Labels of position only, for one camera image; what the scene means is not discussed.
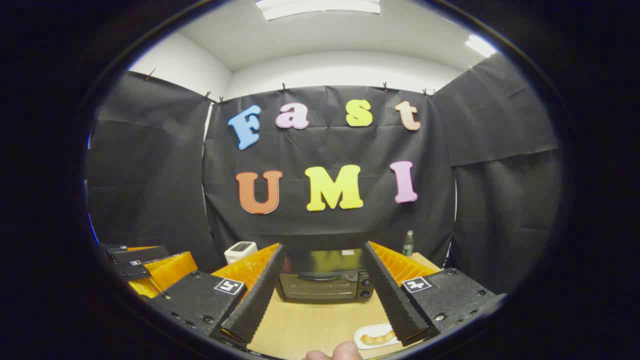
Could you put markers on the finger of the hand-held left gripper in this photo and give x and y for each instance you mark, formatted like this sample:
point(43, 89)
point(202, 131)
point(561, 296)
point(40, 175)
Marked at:
point(142, 254)
point(167, 272)

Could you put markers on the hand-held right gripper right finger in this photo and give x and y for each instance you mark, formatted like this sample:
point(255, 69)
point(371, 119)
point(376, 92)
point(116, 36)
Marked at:
point(390, 295)

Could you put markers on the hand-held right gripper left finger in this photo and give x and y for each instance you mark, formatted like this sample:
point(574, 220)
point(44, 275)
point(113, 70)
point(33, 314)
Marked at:
point(260, 295)

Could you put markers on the golden bread roll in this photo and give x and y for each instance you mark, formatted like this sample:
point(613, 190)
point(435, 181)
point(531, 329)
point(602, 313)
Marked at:
point(376, 339)

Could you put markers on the black electric oven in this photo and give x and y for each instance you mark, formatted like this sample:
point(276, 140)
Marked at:
point(320, 287)

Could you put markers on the white plate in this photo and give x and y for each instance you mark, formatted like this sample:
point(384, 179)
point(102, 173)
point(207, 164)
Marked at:
point(367, 331)

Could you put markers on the white toaster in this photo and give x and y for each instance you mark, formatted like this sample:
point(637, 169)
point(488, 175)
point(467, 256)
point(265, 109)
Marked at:
point(240, 252)

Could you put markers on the clear plastic water bottle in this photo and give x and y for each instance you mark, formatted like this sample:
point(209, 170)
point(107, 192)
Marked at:
point(408, 245)

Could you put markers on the ceiling light panel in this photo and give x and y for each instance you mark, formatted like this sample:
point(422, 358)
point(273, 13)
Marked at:
point(480, 46)

